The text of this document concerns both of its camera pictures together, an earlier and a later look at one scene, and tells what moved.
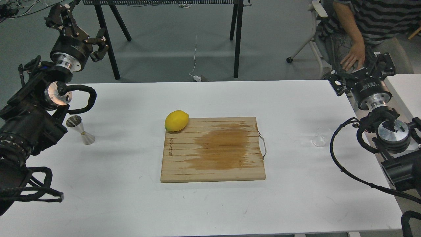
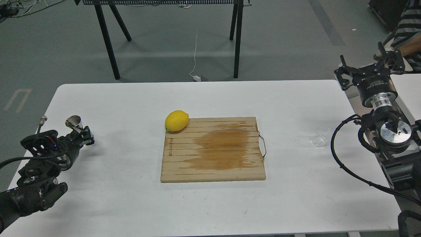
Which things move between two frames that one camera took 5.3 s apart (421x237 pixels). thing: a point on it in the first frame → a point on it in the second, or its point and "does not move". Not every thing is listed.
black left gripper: [72, 48] → [47, 147]
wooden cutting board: [213, 149] does not move
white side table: [406, 91] does not move
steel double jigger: [75, 121] does not move
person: [351, 26] → [407, 39]
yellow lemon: [176, 120] does not move
